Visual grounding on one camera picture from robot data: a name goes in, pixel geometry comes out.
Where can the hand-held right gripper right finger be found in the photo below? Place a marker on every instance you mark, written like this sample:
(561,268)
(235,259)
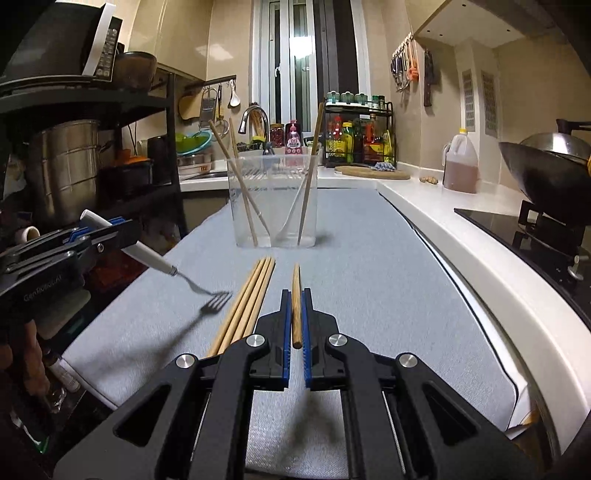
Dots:
(308,364)

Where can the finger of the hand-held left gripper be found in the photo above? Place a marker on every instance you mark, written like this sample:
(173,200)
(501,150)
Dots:
(92,229)
(115,237)

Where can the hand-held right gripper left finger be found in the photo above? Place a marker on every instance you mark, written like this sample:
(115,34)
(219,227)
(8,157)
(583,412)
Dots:
(287,364)

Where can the wooden chopstick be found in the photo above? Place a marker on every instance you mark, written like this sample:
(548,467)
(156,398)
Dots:
(236,304)
(243,304)
(231,177)
(256,304)
(250,304)
(233,136)
(318,122)
(297,304)

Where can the clear plastic utensil container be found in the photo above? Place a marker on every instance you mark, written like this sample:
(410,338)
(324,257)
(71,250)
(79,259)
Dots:
(272,194)

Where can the hanging kitchen utensils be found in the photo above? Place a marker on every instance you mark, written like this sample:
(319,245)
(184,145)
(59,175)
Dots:
(404,62)

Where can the person's left hand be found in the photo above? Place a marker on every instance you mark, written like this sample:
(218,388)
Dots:
(32,355)

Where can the black pot orange lid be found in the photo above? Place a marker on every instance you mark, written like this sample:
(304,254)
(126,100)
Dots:
(127,175)

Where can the stainless steel stockpot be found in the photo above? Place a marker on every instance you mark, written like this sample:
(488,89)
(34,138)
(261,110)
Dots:
(64,170)

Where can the white ceramic cup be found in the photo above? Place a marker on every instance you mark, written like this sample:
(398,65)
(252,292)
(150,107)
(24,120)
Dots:
(25,235)

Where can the white label bottle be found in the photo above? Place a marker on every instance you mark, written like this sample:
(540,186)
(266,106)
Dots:
(64,374)

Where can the black cylindrical canister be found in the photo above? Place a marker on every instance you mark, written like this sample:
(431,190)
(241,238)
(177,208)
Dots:
(161,159)

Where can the grey table mat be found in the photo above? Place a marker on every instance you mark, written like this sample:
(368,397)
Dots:
(369,286)

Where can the steel basin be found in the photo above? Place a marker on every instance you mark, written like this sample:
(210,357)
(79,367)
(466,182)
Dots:
(194,165)

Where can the black metal shelf rack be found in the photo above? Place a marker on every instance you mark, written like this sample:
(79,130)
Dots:
(173,138)

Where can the green plastic colander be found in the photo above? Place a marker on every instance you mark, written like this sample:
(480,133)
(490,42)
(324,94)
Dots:
(194,143)

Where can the hanging wooden cutting board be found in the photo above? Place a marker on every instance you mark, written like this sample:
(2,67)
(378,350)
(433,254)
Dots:
(188,107)

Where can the metal grater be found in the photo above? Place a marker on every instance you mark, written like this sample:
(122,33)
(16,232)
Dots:
(208,108)

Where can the dark brown bowl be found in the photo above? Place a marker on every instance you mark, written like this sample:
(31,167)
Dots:
(135,71)

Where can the white hanging ladle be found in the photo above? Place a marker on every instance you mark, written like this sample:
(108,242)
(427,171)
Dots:
(234,98)

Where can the chrome faucet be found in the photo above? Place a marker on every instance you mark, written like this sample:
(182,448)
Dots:
(254,110)

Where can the microwave oven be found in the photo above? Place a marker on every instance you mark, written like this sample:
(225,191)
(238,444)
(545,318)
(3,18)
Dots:
(60,41)

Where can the red jar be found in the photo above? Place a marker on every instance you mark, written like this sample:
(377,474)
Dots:
(277,136)

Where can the round wooden cutting board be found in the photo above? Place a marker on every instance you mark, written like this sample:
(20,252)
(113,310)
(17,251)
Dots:
(360,174)

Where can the blue patterned cloth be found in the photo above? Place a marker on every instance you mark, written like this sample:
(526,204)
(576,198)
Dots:
(384,167)

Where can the glass jar white lid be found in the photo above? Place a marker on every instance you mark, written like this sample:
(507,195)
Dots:
(310,148)

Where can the ginger piece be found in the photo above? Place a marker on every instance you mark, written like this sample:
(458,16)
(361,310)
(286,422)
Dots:
(429,180)

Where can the yellow label bottle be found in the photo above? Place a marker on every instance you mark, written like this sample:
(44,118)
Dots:
(347,145)

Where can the dark glass bottle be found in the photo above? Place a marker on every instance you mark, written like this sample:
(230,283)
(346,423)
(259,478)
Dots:
(358,143)

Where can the red cap sauce bottle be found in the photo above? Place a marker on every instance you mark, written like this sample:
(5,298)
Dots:
(336,138)

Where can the yellow seasoning packet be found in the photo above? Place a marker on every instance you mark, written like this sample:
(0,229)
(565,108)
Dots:
(388,150)

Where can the red label oil bottle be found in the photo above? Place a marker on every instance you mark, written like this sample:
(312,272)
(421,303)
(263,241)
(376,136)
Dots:
(375,141)

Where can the plastic oil jug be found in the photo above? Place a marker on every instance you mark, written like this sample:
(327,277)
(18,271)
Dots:
(461,170)

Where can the black spice rack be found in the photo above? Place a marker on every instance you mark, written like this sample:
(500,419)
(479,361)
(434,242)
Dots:
(391,129)

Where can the black gas stove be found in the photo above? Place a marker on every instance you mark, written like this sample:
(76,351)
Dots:
(531,235)

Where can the window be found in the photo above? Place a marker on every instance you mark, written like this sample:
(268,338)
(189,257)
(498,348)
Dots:
(304,60)

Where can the row of spice jars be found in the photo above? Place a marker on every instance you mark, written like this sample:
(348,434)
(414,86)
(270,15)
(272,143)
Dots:
(355,98)

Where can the black wok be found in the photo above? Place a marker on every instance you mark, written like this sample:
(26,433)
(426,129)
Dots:
(545,184)

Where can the hanging cleaver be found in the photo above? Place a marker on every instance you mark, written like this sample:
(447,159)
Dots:
(430,78)

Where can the steel wok lid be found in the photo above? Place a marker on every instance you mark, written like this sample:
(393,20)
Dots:
(554,145)

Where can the black wall rail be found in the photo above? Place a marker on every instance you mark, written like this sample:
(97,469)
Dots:
(210,84)

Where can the narrow wall vent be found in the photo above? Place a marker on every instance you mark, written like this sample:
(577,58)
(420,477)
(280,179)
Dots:
(468,99)

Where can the wide wall vent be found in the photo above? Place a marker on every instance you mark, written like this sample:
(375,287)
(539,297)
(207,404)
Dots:
(489,104)

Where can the wall cabinet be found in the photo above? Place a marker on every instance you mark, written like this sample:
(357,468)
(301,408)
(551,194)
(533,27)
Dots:
(485,18)

